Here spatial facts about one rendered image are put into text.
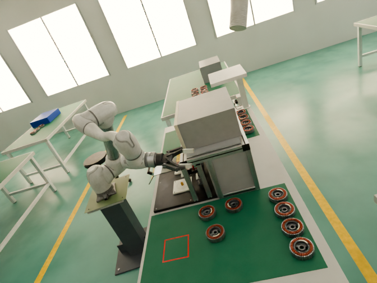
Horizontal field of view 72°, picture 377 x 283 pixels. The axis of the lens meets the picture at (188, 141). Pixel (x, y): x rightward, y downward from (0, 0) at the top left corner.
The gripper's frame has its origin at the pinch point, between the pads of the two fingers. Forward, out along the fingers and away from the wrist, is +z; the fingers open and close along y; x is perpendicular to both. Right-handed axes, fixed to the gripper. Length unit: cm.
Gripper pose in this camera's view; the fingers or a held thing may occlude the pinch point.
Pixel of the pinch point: (191, 158)
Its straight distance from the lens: 148.0
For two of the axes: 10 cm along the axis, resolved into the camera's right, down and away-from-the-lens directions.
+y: 1.1, -5.7, 8.1
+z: 9.8, -0.5, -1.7
